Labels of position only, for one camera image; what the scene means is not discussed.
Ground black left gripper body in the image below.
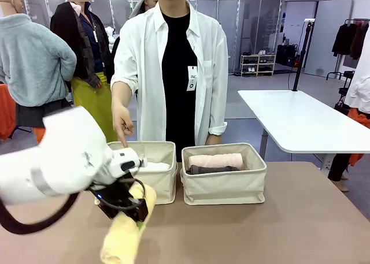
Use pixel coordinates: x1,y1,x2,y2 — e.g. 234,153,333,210
90,179,142,220

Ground yellow towel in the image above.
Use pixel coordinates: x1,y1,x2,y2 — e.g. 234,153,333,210
99,183,158,264

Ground white towel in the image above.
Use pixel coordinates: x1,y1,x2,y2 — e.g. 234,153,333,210
135,161,172,172

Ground dark grey towel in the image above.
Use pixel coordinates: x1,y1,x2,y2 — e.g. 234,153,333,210
186,165,241,175

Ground pink towel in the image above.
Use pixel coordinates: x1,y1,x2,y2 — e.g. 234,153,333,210
187,153,244,170

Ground person's right forearm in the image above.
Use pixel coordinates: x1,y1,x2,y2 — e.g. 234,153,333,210
111,80,134,114

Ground person's right hand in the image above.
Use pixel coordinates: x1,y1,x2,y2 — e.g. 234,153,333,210
112,103,135,148

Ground person's left hand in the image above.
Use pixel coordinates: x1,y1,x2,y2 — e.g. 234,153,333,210
205,133,222,146

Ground cream fabric basket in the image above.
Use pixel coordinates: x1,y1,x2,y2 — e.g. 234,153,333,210
180,143,267,206
106,140,178,206

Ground person in yellow skirt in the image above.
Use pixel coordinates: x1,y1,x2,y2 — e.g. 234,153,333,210
50,0,117,143

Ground person in white shirt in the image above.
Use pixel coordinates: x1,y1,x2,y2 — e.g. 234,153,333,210
110,0,229,162

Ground orange cloth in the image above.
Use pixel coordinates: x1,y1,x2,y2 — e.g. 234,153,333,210
0,84,17,140

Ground white name tag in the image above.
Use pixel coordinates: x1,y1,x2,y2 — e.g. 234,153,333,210
186,65,198,92

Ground white table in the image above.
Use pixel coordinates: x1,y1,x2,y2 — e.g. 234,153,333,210
237,90,370,171

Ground wooden shoe rack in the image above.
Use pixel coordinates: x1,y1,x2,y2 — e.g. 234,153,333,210
240,53,277,77

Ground person in grey hood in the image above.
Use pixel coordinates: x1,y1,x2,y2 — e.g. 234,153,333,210
128,0,158,20

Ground black storage boxes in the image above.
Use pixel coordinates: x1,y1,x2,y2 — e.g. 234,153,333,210
276,44,298,67

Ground black trolley cart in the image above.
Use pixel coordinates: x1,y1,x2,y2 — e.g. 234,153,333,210
326,70,356,109

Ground figure in white and orange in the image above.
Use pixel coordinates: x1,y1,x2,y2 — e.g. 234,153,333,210
328,24,370,192

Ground clothes rack with dark garments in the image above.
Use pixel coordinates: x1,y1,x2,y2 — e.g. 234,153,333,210
331,18,370,60

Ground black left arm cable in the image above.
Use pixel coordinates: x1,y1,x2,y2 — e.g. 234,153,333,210
0,179,147,235

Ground black camera stand pole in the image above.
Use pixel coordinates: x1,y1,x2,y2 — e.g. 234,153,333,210
292,18,316,92

